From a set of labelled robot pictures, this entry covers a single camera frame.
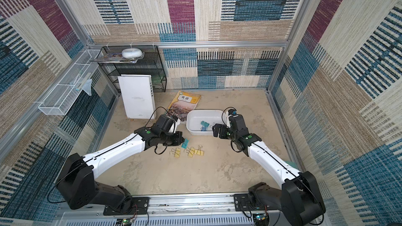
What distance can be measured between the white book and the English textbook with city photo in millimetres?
157

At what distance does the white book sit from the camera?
89cm

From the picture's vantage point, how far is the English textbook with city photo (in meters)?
1.09
